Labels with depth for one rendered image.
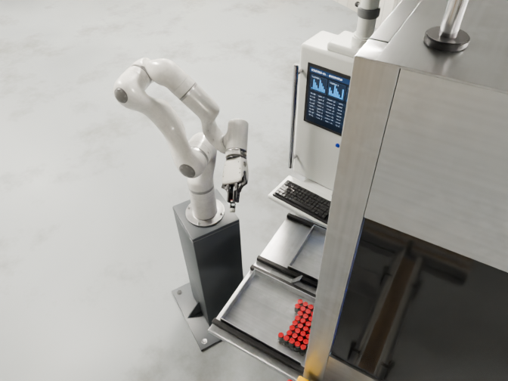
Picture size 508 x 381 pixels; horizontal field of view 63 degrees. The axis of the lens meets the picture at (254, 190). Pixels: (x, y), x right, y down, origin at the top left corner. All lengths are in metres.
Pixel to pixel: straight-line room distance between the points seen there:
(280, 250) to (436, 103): 1.35
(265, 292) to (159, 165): 2.19
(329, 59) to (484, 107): 1.31
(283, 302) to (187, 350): 1.05
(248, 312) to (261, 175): 1.96
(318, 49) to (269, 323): 1.14
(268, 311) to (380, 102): 1.21
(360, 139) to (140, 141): 3.44
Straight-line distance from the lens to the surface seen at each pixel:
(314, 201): 2.16
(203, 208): 1.95
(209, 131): 1.68
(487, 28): 0.75
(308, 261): 1.84
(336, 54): 1.85
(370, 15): 1.78
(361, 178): 0.73
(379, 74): 0.62
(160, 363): 2.64
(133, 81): 1.65
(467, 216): 0.72
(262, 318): 1.69
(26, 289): 3.20
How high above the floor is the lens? 2.37
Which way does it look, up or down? 45 degrees down
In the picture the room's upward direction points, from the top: 2 degrees counter-clockwise
